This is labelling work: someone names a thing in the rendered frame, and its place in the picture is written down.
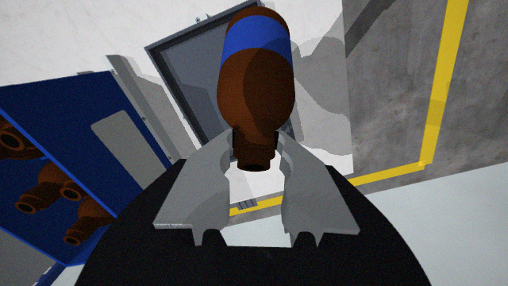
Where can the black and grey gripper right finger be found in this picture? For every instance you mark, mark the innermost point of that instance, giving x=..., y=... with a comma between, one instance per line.
x=318, y=199

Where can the dark grey square tray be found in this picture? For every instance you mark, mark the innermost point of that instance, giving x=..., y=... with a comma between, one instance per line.
x=189, y=63

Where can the brown bottle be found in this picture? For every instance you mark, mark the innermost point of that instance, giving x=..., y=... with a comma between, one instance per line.
x=11, y=138
x=25, y=154
x=72, y=191
x=255, y=90
x=50, y=180
x=91, y=216

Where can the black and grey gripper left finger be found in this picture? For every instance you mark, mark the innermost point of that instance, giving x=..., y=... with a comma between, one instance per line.
x=172, y=213

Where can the dark blue box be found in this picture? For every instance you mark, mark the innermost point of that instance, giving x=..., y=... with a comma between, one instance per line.
x=87, y=126

